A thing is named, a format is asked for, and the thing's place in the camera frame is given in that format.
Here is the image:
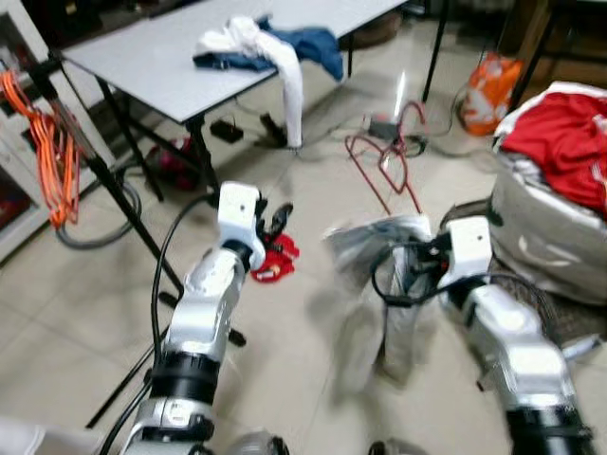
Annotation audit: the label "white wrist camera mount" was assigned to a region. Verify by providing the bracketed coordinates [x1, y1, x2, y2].
[217, 182, 267, 273]
[440, 216, 495, 288]

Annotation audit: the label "grey right robot leg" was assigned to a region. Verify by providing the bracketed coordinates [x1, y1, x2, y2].
[368, 438, 428, 455]

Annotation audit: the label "red vacuum cleaner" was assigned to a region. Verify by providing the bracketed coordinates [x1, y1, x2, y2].
[145, 137, 206, 192]

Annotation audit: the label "brown round basket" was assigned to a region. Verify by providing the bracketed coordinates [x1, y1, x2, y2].
[353, 8, 406, 50]

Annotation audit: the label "grey vacuum hose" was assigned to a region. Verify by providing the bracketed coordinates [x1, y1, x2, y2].
[54, 180, 144, 250]

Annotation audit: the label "brown plaid chair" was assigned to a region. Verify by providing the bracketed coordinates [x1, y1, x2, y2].
[439, 199, 607, 363]

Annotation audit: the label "red wire hanger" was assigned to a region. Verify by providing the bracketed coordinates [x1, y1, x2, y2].
[342, 101, 430, 219]

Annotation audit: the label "black frame desk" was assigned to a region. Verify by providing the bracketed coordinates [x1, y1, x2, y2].
[517, 0, 607, 91]

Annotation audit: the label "red cloth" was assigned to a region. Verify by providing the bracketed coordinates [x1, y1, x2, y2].
[250, 232, 302, 284]

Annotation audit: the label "white glass door cabinet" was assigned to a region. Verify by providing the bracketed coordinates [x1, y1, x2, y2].
[0, 9, 60, 264]

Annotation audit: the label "black charger brick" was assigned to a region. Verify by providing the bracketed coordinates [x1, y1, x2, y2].
[260, 113, 291, 149]

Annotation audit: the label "orange printed bag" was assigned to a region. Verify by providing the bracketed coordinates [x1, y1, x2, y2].
[459, 52, 524, 137]

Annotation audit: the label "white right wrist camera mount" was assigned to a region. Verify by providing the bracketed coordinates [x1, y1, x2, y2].
[440, 216, 495, 288]

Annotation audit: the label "white laundry bag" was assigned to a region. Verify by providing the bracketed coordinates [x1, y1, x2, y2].
[487, 81, 607, 306]

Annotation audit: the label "white long sleeve garment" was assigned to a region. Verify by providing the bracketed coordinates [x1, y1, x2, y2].
[195, 16, 305, 150]

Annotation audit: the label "white jeans black stitching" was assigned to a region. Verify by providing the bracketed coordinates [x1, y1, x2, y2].
[322, 213, 442, 391]

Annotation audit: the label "orange hanger bunch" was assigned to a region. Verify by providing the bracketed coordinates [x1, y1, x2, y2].
[0, 68, 83, 230]

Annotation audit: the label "white table black legs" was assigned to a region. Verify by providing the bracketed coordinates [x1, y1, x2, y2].
[59, 0, 411, 195]

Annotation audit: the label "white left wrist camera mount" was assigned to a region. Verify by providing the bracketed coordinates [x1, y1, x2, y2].
[217, 182, 267, 273]

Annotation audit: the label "black metal clothes rack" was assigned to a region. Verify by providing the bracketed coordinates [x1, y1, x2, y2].
[0, 52, 249, 429]

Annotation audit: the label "grey power box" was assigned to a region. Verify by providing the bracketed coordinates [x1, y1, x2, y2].
[367, 116, 405, 142]

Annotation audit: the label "red sports garment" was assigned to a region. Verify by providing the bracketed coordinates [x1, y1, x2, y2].
[498, 92, 607, 211]

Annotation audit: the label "black power adapter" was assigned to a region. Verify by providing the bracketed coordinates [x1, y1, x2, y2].
[210, 118, 247, 144]

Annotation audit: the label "blue jeans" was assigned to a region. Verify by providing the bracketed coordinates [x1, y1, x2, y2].
[193, 24, 345, 82]

